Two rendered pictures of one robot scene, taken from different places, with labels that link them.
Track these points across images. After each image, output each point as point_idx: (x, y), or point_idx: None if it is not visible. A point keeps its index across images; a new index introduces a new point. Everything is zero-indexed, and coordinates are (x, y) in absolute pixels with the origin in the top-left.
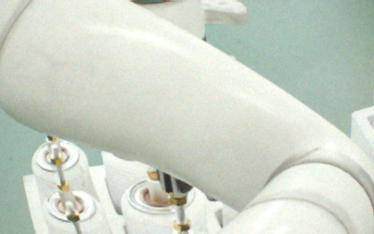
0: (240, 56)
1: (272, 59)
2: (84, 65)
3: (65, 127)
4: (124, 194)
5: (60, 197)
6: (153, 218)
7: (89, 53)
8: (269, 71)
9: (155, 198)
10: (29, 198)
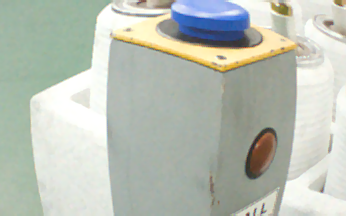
0: (45, 31)
1: (81, 21)
2: None
3: None
4: (314, 30)
5: (283, 27)
6: None
7: None
8: (88, 30)
9: (345, 29)
10: (76, 119)
